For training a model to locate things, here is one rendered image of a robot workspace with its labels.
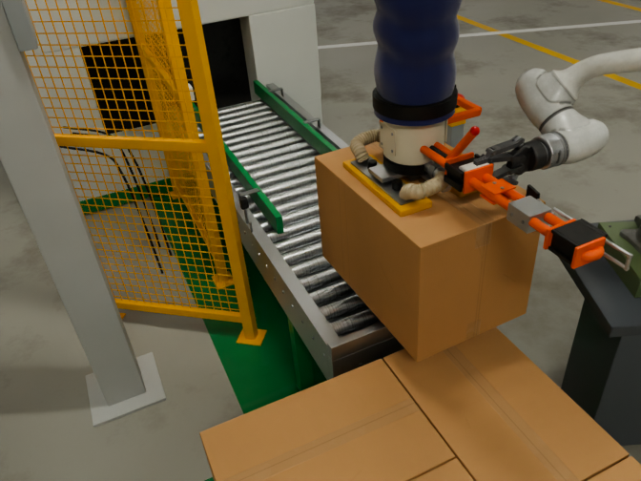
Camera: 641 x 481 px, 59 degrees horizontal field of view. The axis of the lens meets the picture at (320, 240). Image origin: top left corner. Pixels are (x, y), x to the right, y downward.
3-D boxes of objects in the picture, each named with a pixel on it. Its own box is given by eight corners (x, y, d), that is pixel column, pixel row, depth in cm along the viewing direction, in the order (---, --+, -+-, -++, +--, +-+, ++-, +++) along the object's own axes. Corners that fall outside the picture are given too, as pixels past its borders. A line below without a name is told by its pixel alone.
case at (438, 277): (322, 256, 207) (313, 156, 185) (415, 222, 220) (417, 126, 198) (417, 363, 162) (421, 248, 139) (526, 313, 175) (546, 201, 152)
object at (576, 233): (542, 248, 119) (546, 228, 116) (569, 238, 121) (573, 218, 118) (572, 269, 112) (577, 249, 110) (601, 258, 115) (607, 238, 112)
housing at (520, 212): (504, 219, 129) (506, 202, 126) (527, 211, 131) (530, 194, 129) (526, 235, 124) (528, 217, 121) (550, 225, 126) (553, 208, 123)
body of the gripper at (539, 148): (551, 144, 142) (521, 153, 139) (546, 174, 147) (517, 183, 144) (530, 133, 148) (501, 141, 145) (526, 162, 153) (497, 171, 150)
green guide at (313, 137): (255, 93, 375) (253, 79, 369) (269, 90, 378) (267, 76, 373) (374, 204, 254) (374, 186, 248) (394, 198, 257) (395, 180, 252)
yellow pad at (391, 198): (342, 167, 177) (341, 152, 174) (370, 158, 180) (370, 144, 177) (401, 218, 151) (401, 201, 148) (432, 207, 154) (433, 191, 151)
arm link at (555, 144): (565, 171, 148) (547, 177, 147) (540, 156, 155) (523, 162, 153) (571, 138, 143) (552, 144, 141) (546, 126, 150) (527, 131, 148)
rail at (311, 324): (174, 135, 366) (167, 106, 355) (182, 133, 367) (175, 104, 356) (329, 386, 191) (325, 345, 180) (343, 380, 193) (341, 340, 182)
